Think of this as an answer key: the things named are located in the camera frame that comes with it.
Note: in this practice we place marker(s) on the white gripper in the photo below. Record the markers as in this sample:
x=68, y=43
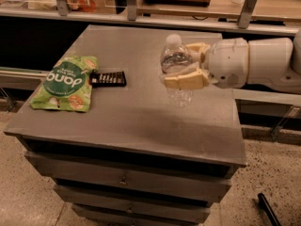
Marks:
x=228, y=61

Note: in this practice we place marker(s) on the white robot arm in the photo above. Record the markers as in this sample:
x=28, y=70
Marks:
x=274, y=63

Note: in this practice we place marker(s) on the black chocolate bar wrapper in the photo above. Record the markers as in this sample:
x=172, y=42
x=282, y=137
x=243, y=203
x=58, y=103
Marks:
x=108, y=80

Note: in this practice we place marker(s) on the wooden shelf counter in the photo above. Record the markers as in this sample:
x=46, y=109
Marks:
x=269, y=17

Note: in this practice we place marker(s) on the grey drawer cabinet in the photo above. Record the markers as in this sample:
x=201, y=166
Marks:
x=135, y=158

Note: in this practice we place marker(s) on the green snack chip bag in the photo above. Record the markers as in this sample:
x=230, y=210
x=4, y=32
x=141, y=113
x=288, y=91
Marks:
x=67, y=87

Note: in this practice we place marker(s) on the orange bag on shelf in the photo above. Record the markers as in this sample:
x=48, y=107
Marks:
x=82, y=5

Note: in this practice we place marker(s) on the black rod on floor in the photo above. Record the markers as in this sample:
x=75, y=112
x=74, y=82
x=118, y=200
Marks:
x=266, y=207

